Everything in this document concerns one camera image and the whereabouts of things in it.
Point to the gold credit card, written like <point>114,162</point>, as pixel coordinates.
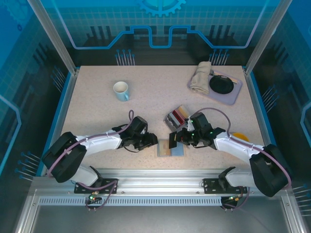
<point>164,149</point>

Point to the black credit card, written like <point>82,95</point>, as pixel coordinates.
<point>172,142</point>

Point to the clear acrylic card box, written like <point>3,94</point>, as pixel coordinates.
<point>173,128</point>

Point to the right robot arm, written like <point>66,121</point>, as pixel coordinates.
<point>238,148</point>

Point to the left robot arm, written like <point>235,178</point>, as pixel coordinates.
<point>63,157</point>

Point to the red card stack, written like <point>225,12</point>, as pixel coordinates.
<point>177,116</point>

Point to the silver white card stack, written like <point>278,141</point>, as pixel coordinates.
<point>170,121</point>

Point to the yellow round dish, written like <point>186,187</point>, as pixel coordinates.
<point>240,136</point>

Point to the lavender serving tray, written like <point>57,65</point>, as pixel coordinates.
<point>226,98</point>

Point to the light blue mug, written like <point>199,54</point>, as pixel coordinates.
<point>121,95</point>

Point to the black round plate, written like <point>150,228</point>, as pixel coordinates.
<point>221,85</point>

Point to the beige folded cloth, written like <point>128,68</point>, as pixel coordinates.
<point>200,77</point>

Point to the metal fork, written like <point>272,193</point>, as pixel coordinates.
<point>219,75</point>

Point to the wooden chopstick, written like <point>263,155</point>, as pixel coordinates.
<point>235,80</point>

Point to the small LED adapter board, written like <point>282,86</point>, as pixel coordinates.
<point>230,200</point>
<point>93,197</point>

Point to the blue trim strip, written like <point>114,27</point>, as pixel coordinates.
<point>48,136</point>
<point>262,109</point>

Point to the grey metal base tray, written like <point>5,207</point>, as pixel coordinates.
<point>155,221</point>

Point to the wide aluminium front rail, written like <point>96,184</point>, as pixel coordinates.
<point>158,179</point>

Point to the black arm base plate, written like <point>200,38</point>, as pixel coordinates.
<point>109,185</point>
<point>211,185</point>

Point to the aluminium side rail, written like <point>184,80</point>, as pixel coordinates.
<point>62,116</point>
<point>257,109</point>

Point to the aluminium upright post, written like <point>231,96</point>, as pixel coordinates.
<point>55,36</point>
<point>265,36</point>

